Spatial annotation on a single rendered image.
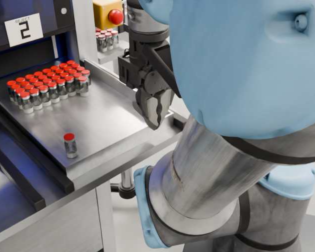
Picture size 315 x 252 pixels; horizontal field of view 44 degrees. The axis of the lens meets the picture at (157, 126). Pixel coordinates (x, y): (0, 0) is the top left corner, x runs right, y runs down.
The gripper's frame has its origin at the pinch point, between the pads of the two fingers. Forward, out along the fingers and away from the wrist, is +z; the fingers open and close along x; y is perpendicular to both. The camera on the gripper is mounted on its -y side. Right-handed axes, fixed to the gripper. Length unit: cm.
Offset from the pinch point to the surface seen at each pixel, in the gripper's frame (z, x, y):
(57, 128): 3.4, 13.2, 17.2
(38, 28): -9.8, 3.6, 38.8
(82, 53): 0.2, -7.5, 38.9
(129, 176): 70, -31, 53
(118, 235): 92, -18, 46
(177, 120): 1.9, -6.2, 0.5
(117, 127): 3.5, 3.6, 8.9
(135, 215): 92, -31, 50
